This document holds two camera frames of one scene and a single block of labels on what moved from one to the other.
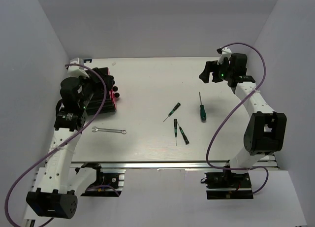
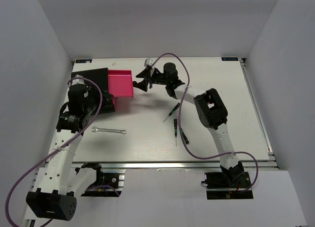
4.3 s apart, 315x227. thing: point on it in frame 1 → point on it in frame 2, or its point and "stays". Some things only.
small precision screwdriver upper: (174, 109) stays
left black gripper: (98, 86) → (106, 97)
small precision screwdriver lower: (186, 141) stays
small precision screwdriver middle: (175, 122) stays
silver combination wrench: (124, 131) stays
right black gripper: (210, 67) → (143, 84)
